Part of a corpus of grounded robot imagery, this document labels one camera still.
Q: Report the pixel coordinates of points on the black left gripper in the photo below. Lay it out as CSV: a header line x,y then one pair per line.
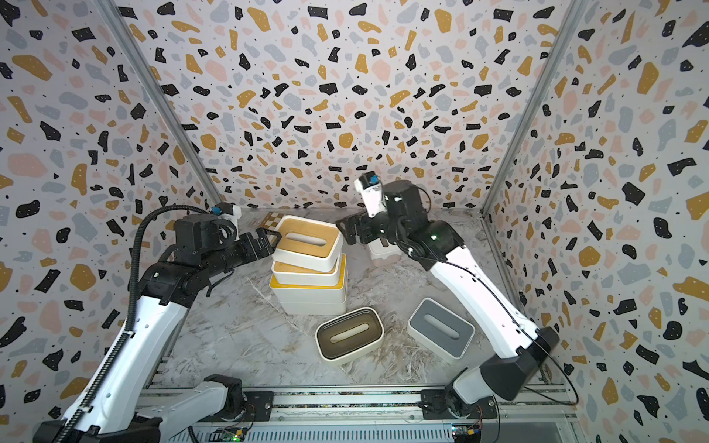
x,y
258,243

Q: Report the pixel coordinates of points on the light bamboo lid tissue box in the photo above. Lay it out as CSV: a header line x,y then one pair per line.
x,y
292,275

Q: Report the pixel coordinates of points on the white pink tissue box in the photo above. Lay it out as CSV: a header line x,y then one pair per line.
x,y
382,253

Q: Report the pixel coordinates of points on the dark brown lid tissue box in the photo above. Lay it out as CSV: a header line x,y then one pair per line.
x,y
350,336

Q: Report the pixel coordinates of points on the yellow lid tissue box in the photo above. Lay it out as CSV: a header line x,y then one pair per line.
x,y
312,294
315,309

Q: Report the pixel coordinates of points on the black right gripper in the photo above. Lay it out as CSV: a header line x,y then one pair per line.
x,y
354,229

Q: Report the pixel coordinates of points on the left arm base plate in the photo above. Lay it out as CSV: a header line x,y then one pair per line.
x,y
254,407

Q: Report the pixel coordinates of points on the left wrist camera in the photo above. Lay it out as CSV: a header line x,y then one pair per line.
x,y
228,211

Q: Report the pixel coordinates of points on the left corner aluminium post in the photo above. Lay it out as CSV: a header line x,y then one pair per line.
x,y
111,16

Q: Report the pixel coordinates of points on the corner aluminium post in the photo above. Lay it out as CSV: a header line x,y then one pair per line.
x,y
111,16
568,26

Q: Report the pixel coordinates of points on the right corner aluminium post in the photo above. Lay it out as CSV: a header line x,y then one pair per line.
x,y
568,26

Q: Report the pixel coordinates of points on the wooden chess board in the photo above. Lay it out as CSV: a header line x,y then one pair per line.
x,y
272,220

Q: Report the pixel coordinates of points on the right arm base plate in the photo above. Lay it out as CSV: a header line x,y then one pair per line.
x,y
445,404

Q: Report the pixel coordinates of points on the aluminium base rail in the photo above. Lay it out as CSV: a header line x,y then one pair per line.
x,y
361,414

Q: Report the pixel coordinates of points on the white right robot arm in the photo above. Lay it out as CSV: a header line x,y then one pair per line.
x,y
520,347

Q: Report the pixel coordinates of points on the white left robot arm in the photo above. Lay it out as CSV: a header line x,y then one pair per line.
x,y
159,300

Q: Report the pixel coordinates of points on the grey lid tissue box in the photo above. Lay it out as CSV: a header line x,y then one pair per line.
x,y
441,331

